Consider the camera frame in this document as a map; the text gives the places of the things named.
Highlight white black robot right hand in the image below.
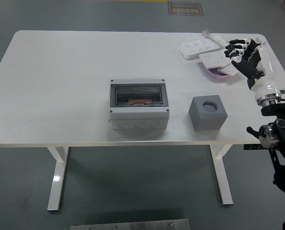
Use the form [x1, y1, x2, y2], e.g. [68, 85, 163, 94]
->
[224, 37, 281, 99]

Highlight orange cylindrical battery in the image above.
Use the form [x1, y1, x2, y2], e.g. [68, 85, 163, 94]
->
[129, 98, 154, 106]

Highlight transparent hinged box lid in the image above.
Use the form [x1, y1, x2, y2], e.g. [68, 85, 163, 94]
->
[110, 83, 169, 108]

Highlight grey plastic junction box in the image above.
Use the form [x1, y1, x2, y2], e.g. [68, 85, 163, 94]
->
[108, 78, 171, 130]

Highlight purple plastic bowl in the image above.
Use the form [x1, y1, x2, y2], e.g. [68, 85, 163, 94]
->
[201, 61, 239, 79]

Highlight white power strip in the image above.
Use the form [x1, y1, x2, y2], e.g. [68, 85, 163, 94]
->
[177, 35, 229, 60]

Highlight grey cube holder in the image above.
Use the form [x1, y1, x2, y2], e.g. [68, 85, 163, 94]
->
[189, 94, 228, 132]

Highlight dark floor sign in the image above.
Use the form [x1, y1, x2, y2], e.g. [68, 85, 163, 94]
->
[167, 1, 204, 17]

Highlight white table leg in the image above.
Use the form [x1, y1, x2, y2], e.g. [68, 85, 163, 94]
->
[209, 144, 234, 206]
[47, 146, 70, 211]

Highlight grey metal plate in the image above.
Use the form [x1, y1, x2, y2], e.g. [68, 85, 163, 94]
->
[69, 218, 191, 230]

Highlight white wall switch panel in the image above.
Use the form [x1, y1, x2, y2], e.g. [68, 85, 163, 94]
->
[218, 62, 240, 76]

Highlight white wall socket panel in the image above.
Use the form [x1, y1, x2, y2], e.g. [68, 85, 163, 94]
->
[199, 51, 231, 69]

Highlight black perforated bracket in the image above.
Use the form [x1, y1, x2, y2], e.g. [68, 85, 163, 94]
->
[243, 143, 270, 151]

